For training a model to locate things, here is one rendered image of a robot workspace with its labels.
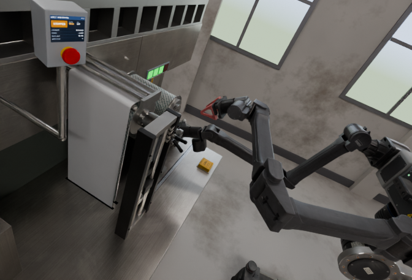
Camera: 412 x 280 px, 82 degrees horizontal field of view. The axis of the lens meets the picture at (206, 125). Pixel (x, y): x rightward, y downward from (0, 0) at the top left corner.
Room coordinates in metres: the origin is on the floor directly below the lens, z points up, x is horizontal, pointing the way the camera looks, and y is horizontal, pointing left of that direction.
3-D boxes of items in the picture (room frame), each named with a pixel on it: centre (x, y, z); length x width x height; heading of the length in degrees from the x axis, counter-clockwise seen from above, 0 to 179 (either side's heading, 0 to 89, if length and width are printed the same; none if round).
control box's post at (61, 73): (0.37, 0.30, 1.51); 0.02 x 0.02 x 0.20
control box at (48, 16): (0.37, 0.29, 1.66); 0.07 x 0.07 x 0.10; 65
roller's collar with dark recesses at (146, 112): (0.66, 0.19, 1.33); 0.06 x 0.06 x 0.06; 80
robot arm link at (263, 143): (0.65, -0.19, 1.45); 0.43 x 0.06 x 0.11; 5
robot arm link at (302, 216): (0.46, -0.40, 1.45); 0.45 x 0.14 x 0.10; 104
